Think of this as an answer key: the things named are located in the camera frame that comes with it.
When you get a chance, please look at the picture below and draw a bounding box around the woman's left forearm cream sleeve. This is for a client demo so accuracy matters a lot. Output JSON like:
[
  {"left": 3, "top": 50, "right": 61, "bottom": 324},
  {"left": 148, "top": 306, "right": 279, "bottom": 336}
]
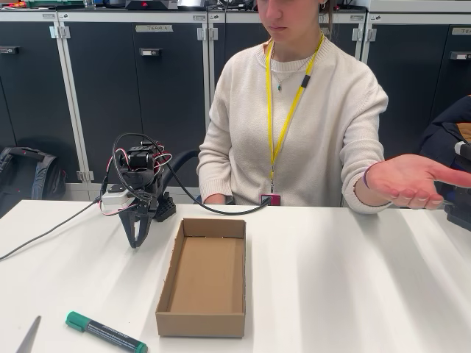
[{"left": 340, "top": 139, "right": 393, "bottom": 215}]

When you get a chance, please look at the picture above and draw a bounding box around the woman's left hand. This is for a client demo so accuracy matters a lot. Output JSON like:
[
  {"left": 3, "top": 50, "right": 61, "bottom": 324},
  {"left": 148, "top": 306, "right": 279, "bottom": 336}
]
[{"left": 362, "top": 153, "right": 471, "bottom": 211}]

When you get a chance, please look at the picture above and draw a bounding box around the grey black backpack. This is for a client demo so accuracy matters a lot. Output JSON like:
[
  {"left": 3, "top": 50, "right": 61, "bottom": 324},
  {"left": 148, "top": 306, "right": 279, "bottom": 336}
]
[{"left": 0, "top": 146, "right": 68, "bottom": 202}]

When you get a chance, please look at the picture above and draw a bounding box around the woman in cream sweater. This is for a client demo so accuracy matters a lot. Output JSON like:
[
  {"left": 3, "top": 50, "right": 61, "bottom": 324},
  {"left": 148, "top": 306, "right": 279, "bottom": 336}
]
[{"left": 196, "top": 0, "right": 392, "bottom": 215}]

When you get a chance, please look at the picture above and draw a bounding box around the thin necklace with teal pendant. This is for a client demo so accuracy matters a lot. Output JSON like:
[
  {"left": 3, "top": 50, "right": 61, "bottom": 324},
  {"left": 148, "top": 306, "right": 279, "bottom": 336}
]
[{"left": 270, "top": 54, "right": 314, "bottom": 92}]

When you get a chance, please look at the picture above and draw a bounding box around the dark grey metal cabinet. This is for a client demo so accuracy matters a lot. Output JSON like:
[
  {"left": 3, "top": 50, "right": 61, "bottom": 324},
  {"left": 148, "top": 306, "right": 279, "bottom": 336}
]
[
  {"left": 207, "top": 10, "right": 369, "bottom": 148},
  {"left": 0, "top": 10, "right": 77, "bottom": 185},
  {"left": 57, "top": 10, "right": 210, "bottom": 192},
  {"left": 362, "top": 10, "right": 471, "bottom": 163}
]

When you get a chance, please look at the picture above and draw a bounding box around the black office chair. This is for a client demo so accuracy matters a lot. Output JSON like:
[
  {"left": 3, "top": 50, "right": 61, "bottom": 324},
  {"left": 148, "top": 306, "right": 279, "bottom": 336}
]
[{"left": 163, "top": 149, "right": 202, "bottom": 192}]

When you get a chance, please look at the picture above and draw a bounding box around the dark jacket with tan lining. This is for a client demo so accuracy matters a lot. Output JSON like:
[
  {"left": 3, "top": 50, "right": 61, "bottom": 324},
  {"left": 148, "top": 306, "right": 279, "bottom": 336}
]
[{"left": 419, "top": 96, "right": 471, "bottom": 173}]

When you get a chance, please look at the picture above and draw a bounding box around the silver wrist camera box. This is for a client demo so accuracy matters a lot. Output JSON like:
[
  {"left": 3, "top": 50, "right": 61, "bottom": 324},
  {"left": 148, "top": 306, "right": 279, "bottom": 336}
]
[{"left": 101, "top": 185, "right": 136, "bottom": 216}]

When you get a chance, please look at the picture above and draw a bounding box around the yellow lanyard with black clip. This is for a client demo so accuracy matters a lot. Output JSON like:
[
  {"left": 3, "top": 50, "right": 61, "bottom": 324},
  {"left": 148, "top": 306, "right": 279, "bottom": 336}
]
[{"left": 265, "top": 35, "right": 325, "bottom": 193}]

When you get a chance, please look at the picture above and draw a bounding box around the pink name badge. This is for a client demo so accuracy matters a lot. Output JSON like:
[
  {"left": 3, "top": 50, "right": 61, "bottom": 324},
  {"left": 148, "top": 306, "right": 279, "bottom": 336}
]
[{"left": 260, "top": 191, "right": 283, "bottom": 207}]

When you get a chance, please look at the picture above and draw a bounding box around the black case with red logo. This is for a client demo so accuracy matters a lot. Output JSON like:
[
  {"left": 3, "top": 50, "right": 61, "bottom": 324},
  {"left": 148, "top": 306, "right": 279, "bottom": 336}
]
[{"left": 124, "top": 0, "right": 180, "bottom": 11}]

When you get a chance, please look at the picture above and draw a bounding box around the green flat box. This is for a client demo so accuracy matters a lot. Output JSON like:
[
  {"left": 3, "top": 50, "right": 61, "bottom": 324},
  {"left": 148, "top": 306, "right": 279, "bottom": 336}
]
[{"left": 25, "top": 0, "right": 85, "bottom": 8}]

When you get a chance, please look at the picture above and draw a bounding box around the grey power cable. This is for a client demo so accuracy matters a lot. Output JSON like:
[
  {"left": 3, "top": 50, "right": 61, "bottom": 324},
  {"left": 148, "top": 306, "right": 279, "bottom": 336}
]
[{"left": 0, "top": 196, "right": 106, "bottom": 261}]

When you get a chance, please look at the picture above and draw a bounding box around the green capped black marker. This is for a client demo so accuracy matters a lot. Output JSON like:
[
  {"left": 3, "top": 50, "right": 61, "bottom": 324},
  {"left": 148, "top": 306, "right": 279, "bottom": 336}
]
[{"left": 65, "top": 310, "right": 149, "bottom": 353}]

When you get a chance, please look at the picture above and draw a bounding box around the grey scissors blade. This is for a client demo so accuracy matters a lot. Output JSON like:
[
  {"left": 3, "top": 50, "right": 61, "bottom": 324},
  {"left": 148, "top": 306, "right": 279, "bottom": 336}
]
[{"left": 14, "top": 315, "right": 42, "bottom": 353}]

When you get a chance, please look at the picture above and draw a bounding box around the brown cardboard box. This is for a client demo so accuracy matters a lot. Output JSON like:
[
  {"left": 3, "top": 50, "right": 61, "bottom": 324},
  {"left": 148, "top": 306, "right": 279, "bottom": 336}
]
[{"left": 155, "top": 217, "right": 247, "bottom": 338}]

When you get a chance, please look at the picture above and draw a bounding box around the woman's right forearm cream sleeve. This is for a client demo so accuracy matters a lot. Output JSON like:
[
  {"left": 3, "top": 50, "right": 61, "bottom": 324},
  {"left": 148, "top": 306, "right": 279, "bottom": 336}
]
[{"left": 196, "top": 145, "right": 236, "bottom": 204}]

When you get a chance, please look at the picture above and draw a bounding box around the grey tape label team four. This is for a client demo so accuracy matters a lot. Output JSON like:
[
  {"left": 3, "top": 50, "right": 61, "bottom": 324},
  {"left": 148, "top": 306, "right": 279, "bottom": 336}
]
[{"left": 135, "top": 24, "right": 174, "bottom": 33}]

